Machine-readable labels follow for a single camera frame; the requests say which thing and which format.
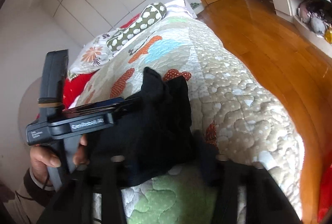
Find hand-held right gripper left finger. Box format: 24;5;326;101
39;155;128;224

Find green patterned bolster pillow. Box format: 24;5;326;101
106;2;167;53

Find grey soft bag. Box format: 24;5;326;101
310;16;328;36

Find person's left hand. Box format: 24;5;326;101
29;134;89;183

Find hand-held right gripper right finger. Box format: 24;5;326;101
192;130;303;224

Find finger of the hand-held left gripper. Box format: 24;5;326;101
77;97;125;111
63;97;143;121

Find person's left forearm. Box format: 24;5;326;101
0;168;56;224

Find white floral pillow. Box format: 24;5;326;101
68;28;125;75

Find pink soft bag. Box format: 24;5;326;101
298;0;312;24

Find black pants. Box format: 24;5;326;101
88;66;221;187

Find red bag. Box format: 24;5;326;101
318;164;332;220

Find white bedsheet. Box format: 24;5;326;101
165;0;194;17

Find patchwork quilted bedspread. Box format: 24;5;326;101
75;15;304;224

